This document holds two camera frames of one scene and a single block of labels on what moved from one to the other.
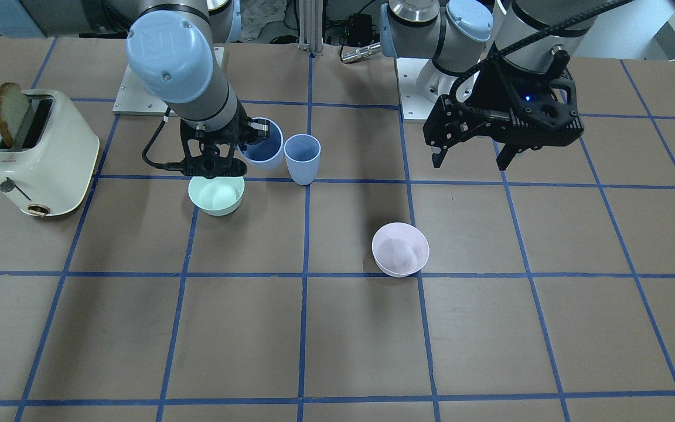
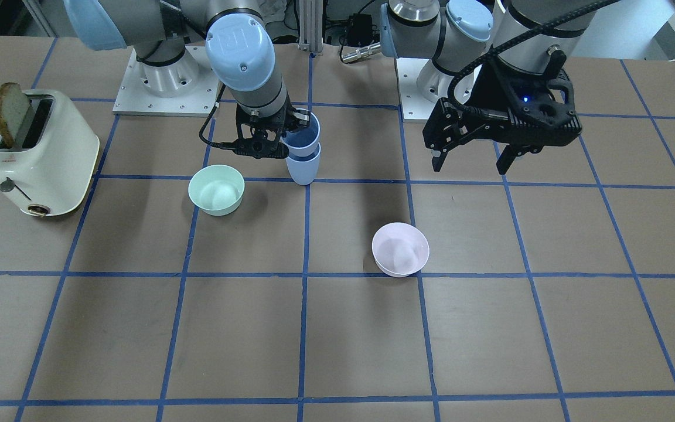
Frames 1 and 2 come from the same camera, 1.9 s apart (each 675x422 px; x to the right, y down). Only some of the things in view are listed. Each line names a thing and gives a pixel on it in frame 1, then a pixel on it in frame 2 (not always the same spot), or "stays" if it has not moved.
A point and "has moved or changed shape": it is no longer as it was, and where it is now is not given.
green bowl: (218, 196) stays
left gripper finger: (448, 122) stays
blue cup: (302, 152) stays
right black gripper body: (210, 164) -> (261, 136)
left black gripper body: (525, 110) stays
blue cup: (267, 153) has moved or changed shape
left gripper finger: (512, 146) stays
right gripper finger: (259, 129) -> (303, 116)
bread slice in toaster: (9, 104) stays
